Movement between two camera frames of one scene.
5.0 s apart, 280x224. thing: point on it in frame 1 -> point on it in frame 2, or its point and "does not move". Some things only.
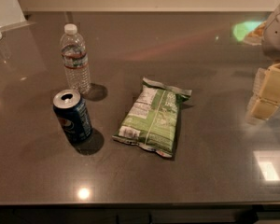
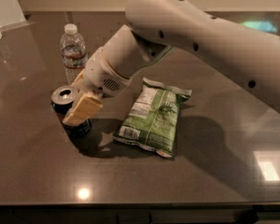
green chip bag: x=151 y=120 does not move
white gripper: x=277 y=35 -> x=100 y=74
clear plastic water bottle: x=75 y=58 does not move
